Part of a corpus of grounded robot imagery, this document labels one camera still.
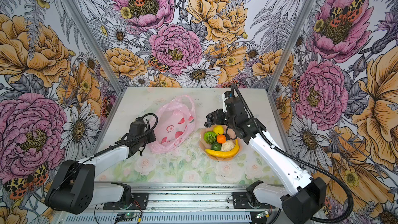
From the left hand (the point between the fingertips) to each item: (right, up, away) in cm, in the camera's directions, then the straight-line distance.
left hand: (153, 137), depth 92 cm
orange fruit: (+39, 0, -5) cm, 40 cm away
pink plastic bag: (+11, +7, +11) cm, 17 cm away
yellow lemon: (+38, +5, 0) cm, 39 cm away
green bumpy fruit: (+33, +1, -5) cm, 33 cm away
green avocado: (+36, -3, -7) cm, 37 cm away
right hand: (+35, +14, -16) cm, 41 cm away
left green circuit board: (-6, -31, -21) cm, 38 cm away
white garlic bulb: (+42, -3, -7) cm, 43 cm away
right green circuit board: (+57, -30, -21) cm, 67 cm away
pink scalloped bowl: (+29, -4, -2) cm, 29 cm away
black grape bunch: (+33, +12, -12) cm, 37 cm away
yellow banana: (+40, -7, -9) cm, 42 cm away
